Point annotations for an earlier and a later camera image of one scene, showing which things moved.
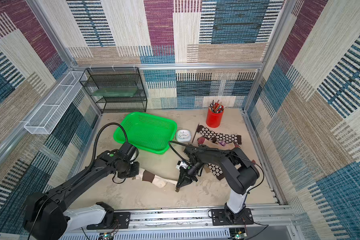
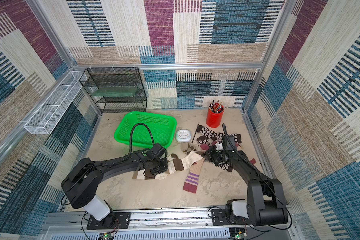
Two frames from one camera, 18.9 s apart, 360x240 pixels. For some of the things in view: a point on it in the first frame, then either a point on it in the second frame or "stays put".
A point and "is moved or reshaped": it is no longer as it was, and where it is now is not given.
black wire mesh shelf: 115,89 stays put
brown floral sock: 228,138 stays put
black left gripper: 137,168 to 165,162
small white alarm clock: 183,135 stays put
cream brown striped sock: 144,175 is moved or reshaped
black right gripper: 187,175 to 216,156
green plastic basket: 149,133 stays put
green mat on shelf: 115,91 stays put
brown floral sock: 216,170 to 224,165
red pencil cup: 214,114 stays put
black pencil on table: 196,132 stays put
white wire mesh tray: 46,117 stays put
